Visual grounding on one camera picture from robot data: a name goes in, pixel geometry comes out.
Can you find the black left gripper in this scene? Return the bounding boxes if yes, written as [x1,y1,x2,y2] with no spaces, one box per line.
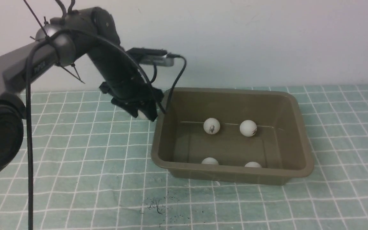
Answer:
[99,82,164,122]

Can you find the brown plastic bin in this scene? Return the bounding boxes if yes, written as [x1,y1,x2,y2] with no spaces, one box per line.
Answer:
[151,88,314,186]

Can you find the white ping-pong ball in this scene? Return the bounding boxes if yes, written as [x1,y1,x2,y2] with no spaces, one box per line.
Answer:
[244,161,262,168]
[138,110,149,120]
[239,120,257,137]
[201,157,219,165]
[203,118,221,134]

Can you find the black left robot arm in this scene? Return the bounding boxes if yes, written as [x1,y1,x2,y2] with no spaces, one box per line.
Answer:
[0,7,164,171]

